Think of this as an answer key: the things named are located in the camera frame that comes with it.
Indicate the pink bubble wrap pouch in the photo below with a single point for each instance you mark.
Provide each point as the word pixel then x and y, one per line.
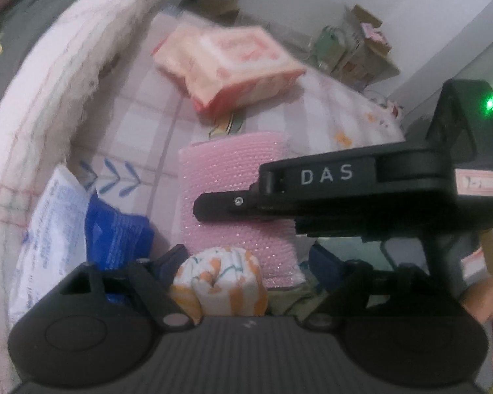
pixel 230 168

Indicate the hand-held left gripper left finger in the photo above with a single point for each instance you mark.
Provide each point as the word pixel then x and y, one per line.
pixel 168 263

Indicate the orange striped cloth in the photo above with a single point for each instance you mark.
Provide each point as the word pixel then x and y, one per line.
pixel 222 279

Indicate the cream fuzzy rolled blanket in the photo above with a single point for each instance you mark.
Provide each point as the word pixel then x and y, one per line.
pixel 45 90

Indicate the pink checked bed sheet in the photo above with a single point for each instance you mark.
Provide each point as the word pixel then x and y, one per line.
pixel 148 123

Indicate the pink red tissue pack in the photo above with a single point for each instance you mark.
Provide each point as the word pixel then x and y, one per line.
pixel 230 65

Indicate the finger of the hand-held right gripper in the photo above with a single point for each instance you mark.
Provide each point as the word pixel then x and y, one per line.
pixel 230 207

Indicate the blue white plastic packet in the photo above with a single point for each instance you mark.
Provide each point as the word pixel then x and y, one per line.
pixel 74 230

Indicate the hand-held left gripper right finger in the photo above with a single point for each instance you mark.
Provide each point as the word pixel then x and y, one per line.
pixel 324 264

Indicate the small green white carton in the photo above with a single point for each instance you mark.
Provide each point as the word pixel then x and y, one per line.
pixel 330 47

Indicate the grey blanket with yellow patches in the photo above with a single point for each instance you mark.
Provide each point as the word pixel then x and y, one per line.
pixel 12 41

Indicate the small open cardboard box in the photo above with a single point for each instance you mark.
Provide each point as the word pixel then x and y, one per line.
pixel 369 45

